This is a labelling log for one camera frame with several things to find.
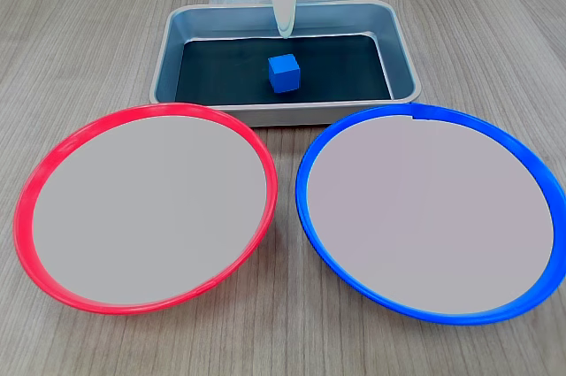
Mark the silver metal tray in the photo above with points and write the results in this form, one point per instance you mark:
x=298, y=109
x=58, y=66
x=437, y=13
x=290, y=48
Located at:
x=398, y=62

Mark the blue rimmed round dish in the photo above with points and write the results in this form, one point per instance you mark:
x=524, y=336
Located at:
x=429, y=217

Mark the blue cube block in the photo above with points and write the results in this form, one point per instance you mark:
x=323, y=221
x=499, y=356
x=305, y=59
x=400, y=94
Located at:
x=284, y=73

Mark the red rimmed round dish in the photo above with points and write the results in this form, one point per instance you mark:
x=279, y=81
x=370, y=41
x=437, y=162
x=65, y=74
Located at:
x=150, y=217

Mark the black tray liner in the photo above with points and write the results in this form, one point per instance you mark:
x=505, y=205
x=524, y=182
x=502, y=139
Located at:
x=221, y=71

